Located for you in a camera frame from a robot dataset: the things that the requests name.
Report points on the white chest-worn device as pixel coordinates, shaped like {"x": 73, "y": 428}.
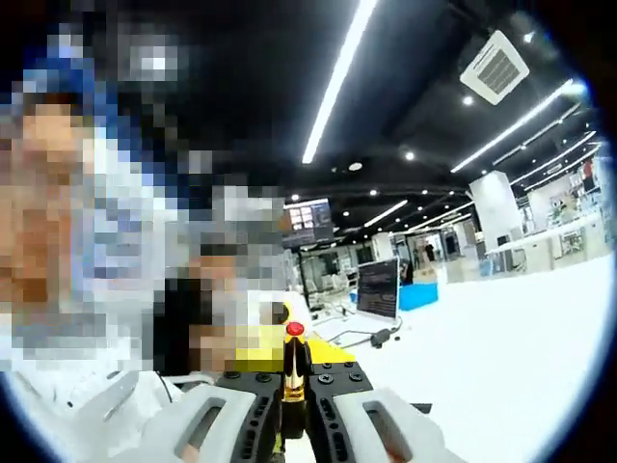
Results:
{"x": 120, "y": 393}

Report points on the person's white shirt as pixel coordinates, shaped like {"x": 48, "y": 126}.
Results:
{"x": 58, "y": 415}

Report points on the black power adapter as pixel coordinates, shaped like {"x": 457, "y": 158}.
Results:
{"x": 381, "y": 337}

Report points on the white laptop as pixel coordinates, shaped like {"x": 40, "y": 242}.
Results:
{"x": 378, "y": 289}

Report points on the blue plastic box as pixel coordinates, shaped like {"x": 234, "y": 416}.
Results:
{"x": 419, "y": 296}

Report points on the curved ceiling light strip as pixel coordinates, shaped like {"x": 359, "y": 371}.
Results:
{"x": 511, "y": 128}

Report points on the row of white office desks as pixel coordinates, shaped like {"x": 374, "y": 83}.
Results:
{"x": 530, "y": 246}

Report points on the black gold lipstick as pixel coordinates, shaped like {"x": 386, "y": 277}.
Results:
{"x": 294, "y": 376}

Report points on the long straight ceiling light strip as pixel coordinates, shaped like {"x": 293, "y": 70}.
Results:
{"x": 337, "y": 87}

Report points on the ceiling air conditioner vent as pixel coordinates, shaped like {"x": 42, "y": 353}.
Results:
{"x": 494, "y": 67}

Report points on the wall-mounted display screen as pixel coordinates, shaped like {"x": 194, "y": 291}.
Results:
{"x": 308, "y": 222}

